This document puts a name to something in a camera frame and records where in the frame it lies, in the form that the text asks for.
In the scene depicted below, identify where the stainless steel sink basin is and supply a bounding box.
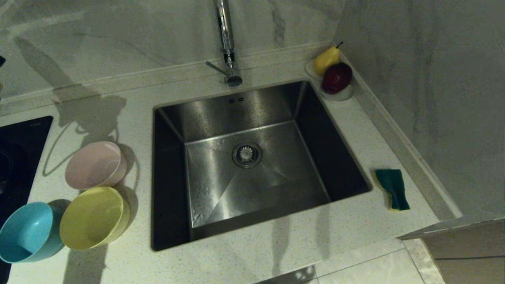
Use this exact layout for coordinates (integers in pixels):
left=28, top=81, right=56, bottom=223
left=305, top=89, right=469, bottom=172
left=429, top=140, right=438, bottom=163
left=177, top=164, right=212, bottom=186
left=151, top=80, right=373, bottom=252

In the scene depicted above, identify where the chrome sink faucet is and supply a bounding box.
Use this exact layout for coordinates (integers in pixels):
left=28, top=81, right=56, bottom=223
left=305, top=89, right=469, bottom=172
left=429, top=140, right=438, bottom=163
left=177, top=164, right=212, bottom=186
left=205, top=0, right=243, bottom=88

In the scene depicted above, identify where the green and yellow sponge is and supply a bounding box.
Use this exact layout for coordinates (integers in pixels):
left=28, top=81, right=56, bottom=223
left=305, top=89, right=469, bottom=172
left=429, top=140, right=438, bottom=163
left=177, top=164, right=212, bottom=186
left=374, top=169, right=411, bottom=211

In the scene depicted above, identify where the round metal drain strainer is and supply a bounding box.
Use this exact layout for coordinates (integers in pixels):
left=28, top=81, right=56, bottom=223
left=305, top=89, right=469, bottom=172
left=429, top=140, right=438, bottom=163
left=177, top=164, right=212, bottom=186
left=232, top=142, right=263, bottom=169

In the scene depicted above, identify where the small white dish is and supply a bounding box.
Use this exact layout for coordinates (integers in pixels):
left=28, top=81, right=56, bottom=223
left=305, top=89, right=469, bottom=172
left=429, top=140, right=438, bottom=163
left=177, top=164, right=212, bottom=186
left=306, top=59, right=355, bottom=103

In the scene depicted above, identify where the dark red apple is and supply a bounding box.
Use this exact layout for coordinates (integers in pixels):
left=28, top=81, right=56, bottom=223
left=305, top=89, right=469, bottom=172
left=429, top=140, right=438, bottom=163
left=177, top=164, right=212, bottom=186
left=322, top=62, right=353, bottom=95

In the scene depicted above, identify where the yellow pear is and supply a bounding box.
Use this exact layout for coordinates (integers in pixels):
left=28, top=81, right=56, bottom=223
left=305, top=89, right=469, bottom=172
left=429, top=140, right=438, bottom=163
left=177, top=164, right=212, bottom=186
left=314, top=42, right=344, bottom=76

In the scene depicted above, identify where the pink plastic bowl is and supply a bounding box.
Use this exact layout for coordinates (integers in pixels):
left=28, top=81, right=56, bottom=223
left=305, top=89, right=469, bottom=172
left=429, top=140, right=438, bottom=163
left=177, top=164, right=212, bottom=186
left=65, top=141, right=128, bottom=191

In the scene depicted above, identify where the yellow plastic bowl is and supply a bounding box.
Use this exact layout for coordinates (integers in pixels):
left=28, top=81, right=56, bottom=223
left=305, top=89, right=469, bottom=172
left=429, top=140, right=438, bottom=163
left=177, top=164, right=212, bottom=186
left=60, top=186, right=131, bottom=251

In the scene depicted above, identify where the black induction cooktop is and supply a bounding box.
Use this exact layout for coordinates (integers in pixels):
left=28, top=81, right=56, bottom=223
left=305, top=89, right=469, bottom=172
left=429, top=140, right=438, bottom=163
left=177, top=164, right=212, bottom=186
left=0, top=116, right=54, bottom=284

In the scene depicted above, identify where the blue plastic bowl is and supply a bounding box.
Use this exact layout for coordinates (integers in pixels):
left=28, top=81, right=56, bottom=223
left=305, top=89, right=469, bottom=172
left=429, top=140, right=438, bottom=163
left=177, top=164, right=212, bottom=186
left=0, top=202, right=65, bottom=263

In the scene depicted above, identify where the beige wooden cabinet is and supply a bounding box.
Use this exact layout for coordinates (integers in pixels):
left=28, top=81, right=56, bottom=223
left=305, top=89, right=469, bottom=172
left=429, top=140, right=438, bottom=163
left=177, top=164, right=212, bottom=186
left=397, top=217, right=505, bottom=284

